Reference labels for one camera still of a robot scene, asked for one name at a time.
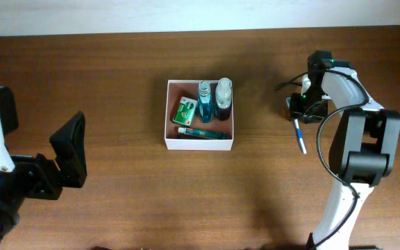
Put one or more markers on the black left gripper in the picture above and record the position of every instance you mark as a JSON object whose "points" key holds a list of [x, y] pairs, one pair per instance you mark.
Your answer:
{"points": [[42, 177]]}

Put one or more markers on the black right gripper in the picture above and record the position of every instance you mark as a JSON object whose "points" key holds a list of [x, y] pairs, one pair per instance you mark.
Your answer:
{"points": [[304, 112]]}

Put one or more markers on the blue white toothbrush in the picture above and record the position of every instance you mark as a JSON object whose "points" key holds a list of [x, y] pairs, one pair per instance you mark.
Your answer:
{"points": [[297, 129]]}

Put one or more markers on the clear bottle dark liquid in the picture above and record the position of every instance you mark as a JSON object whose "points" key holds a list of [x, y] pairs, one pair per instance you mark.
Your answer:
{"points": [[223, 96]]}

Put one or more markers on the teal mouthwash bottle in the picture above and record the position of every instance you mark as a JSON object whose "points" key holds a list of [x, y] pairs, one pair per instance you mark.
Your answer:
{"points": [[205, 101]]}

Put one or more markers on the white teal toothpaste tube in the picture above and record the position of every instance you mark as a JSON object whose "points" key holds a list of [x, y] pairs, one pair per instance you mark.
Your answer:
{"points": [[210, 135]]}

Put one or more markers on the green soap box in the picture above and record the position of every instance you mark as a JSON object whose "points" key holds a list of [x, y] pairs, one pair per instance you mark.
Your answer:
{"points": [[185, 112]]}

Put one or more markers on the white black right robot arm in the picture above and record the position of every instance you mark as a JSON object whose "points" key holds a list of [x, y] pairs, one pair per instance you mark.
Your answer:
{"points": [[356, 142]]}

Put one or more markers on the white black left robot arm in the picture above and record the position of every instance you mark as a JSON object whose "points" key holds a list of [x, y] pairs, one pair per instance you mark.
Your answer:
{"points": [[10, 199]]}

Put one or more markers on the white cardboard box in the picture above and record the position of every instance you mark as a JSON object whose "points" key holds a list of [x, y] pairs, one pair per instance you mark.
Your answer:
{"points": [[176, 89]]}

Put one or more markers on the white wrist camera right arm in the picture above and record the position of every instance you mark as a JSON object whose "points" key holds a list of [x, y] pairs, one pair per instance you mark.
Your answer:
{"points": [[305, 84]]}

